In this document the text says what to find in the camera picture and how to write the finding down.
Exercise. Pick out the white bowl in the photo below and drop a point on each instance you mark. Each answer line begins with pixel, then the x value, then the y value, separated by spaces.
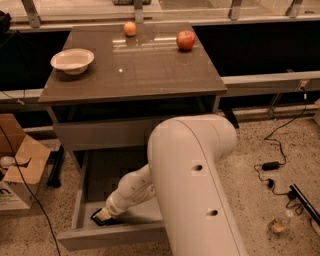
pixel 72 61

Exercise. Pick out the cardboard box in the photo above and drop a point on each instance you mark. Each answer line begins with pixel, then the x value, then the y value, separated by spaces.
pixel 23 161

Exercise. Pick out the closed grey top drawer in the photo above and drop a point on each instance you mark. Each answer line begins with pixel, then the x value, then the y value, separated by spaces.
pixel 91 135

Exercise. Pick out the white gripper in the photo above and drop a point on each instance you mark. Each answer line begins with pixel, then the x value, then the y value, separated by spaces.
pixel 112 207

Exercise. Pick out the red apple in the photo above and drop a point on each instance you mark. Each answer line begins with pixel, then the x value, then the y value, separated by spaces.
pixel 185 40

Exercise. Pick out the orange fruit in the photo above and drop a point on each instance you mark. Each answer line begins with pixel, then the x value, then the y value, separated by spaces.
pixel 130 29

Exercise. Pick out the grey drawer cabinet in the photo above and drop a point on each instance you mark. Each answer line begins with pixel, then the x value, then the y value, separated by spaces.
pixel 135 77

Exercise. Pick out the black rxbar chocolate wrapper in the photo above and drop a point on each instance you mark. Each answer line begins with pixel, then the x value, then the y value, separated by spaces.
pixel 111 221

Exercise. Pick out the open grey middle drawer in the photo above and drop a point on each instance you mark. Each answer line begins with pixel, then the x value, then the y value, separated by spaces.
pixel 100 174

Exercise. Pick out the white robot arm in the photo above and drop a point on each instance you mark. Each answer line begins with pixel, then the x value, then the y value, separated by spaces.
pixel 181 174

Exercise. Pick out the small clear floor object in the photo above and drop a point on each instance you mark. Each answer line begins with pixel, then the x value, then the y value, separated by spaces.
pixel 281 222

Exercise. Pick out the metal window rail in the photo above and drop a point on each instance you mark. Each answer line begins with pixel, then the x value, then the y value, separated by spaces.
pixel 64 14

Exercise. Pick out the black bar on floor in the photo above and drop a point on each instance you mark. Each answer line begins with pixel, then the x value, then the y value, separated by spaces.
pixel 306 203

